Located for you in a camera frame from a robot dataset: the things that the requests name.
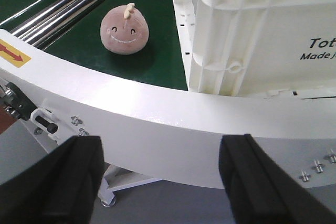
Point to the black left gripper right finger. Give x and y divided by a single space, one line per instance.
259 191

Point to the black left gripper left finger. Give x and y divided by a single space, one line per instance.
59 188

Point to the white plastic tote box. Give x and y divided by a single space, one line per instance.
258 48

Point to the yellow arrow warning sticker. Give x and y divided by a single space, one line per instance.
13 55

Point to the steel conveyor rollers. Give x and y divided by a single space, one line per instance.
48 25

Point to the pink smiling plush ball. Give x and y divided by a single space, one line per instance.
124 30

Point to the black tensioner bolt bracket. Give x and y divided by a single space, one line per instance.
45 119

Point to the white curved conveyor frame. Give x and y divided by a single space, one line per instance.
169 134

